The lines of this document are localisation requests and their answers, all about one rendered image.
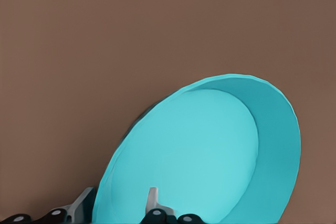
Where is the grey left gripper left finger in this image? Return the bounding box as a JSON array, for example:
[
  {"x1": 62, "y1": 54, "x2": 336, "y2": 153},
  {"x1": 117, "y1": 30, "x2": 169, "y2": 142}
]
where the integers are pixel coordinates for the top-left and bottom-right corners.
[{"x1": 0, "y1": 187, "x2": 96, "y2": 224}]

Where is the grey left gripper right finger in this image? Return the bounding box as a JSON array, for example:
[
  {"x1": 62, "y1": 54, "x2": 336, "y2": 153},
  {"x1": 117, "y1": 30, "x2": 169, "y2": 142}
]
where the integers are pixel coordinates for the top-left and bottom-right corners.
[{"x1": 141, "y1": 187, "x2": 204, "y2": 224}]

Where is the blue plate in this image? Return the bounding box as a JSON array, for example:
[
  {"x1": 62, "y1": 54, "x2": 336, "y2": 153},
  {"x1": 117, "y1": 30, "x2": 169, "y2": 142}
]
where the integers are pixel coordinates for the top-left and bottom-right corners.
[{"x1": 92, "y1": 73, "x2": 301, "y2": 224}]

